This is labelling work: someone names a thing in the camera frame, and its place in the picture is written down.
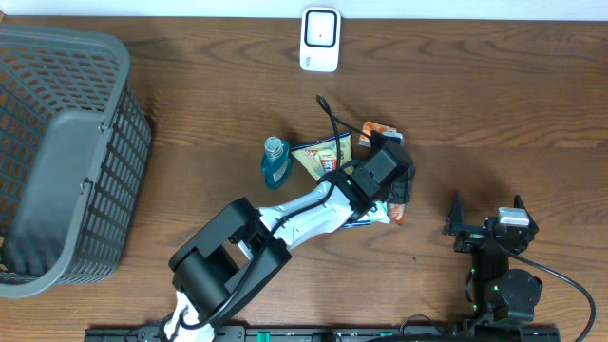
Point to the teal wet wipes packet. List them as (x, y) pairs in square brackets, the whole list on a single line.
[(379, 213)]

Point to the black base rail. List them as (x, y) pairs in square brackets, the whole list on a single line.
[(266, 334)]

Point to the white barcode scanner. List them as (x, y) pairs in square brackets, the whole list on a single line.
[(320, 39)]

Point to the red snack packet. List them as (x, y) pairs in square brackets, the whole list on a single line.
[(397, 213)]

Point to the teal mouthwash bottle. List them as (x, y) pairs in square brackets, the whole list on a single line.
[(276, 163)]

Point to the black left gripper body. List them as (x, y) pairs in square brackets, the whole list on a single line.
[(393, 188)]

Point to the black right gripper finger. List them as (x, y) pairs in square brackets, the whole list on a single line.
[(521, 213), (455, 219)]

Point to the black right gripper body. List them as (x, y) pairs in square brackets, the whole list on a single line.
[(469, 239)]

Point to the dark grey plastic basket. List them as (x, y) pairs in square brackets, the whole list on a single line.
[(74, 149)]

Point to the large white snack bag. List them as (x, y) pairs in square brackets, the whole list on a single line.
[(321, 157)]

